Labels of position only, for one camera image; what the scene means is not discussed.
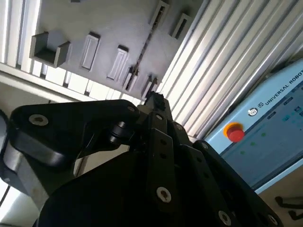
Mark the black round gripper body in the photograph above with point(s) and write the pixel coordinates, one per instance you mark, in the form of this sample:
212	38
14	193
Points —
94	201

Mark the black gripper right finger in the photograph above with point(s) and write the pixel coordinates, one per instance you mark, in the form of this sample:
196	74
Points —
213	189

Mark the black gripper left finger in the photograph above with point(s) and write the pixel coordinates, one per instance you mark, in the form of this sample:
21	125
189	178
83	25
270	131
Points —
71	118

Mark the blue RAM stick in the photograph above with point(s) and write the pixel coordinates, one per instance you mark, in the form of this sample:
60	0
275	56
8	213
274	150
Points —
145	47

